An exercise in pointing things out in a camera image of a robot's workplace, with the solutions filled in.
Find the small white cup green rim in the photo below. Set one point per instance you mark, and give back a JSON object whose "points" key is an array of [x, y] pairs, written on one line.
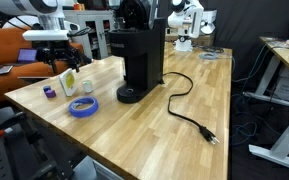
{"points": [[87, 87]]}

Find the orange small container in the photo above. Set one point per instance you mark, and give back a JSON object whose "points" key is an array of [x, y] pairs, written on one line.
{"points": [[79, 6]]}

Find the orange sofa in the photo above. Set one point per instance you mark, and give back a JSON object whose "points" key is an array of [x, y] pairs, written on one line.
{"points": [[4, 43]]}

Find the wooden side desk white legs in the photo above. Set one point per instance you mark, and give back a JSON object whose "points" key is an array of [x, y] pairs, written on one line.
{"points": [[284, 55]]}

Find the white round chair back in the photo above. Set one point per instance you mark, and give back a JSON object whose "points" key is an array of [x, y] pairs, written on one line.
{"points": [[14, 24]]}

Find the blue block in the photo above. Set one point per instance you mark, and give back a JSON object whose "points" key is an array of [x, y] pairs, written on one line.
{"points": [[46, 88]]}

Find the black Keurig coffee machine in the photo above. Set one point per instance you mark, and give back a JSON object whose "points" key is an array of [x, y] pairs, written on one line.
{"points": [[140, 50]]}

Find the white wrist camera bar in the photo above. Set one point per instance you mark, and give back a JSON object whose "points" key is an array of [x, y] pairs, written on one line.
{"points": [[45, 35]]}

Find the blue tape roll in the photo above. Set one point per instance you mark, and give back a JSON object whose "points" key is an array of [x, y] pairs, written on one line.
{"points": [[84, 114]]}

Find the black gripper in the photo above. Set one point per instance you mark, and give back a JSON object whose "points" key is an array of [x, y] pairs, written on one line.
{"points": [[55, 50]]}

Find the purple laptop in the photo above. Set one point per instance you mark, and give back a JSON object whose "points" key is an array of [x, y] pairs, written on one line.
{"points": [[26, 55]]}

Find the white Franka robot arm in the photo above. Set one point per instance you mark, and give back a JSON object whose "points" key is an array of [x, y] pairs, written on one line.
{"points": [[4, 6]]}

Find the grey cabinet with glass doors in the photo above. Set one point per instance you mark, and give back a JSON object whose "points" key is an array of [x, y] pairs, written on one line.
{"points": [[97, 23]]}

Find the purple block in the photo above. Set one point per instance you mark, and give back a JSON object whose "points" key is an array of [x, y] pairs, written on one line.
{"points": [[50, 94]]}

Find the white labelled bin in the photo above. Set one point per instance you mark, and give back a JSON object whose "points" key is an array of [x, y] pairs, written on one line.
{"points": [[97, 171]]}

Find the small white book yellow print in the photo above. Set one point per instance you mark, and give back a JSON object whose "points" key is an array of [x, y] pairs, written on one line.
{"points": [[69, 81]]}

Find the black metal stand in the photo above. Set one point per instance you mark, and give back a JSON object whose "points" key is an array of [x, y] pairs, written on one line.
{"points": [[20, 156]]}

